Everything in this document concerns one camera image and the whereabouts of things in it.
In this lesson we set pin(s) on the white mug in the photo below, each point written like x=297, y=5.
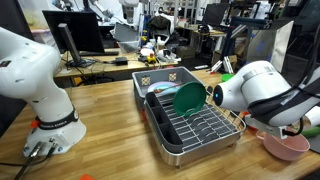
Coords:
x=313, y=116

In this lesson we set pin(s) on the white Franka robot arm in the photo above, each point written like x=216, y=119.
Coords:
x=33, y=76

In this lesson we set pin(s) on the pale plate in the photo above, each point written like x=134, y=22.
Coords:
x=160, y=87

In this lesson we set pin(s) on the grey plastic tub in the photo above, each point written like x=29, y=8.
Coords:
x=156, y=75

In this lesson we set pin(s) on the dark green plate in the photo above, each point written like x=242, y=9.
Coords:
x=189, y=99

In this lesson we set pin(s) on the white headset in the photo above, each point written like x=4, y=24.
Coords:
x=166, y=55

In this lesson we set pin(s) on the black power brick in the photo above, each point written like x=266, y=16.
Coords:
x=121, y=61

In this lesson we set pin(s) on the clear bin with grey lid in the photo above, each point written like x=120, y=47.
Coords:
x=128, y=46

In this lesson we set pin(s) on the wooden desk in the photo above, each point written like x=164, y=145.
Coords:
x=100, y=68

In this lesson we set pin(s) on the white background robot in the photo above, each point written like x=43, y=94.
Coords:
x=128, y=11

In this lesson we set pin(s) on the dark background monitor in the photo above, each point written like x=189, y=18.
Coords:
x=215, y=15

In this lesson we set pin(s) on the black computer monitor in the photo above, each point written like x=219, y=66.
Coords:
x=76, y=30

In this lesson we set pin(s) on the small orange block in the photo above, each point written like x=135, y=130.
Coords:
x=86, y=177

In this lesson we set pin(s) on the silver panel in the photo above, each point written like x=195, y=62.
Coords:
x=276, y=43

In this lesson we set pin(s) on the green cucumber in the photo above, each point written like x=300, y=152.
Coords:
x=311, y=132

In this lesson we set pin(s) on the round grey tray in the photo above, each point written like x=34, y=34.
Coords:
x=315, y=145

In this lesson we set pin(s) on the aluminium rail stand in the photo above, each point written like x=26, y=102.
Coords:
x=227, y=65

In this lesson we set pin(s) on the blue metal frame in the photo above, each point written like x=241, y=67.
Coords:
x=250, y=22

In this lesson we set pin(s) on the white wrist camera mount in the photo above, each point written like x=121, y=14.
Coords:
x=266, y=128

